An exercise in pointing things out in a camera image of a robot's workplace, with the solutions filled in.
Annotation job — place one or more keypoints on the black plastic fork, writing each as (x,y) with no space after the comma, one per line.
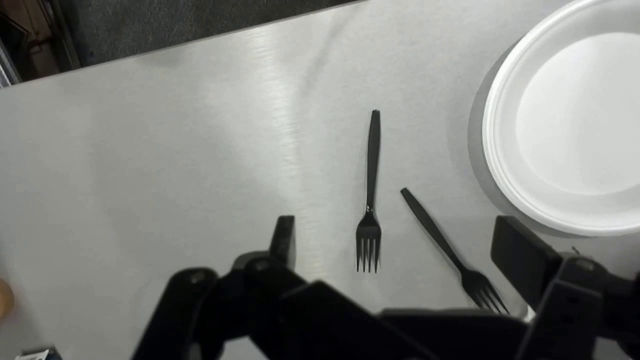
(432,231)
(372,152)

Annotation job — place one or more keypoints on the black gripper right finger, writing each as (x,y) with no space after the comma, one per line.
(526,261)

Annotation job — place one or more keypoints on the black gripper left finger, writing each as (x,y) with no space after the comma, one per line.
(283,240)

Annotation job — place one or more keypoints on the white paper plate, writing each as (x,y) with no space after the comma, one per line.
(581,121)

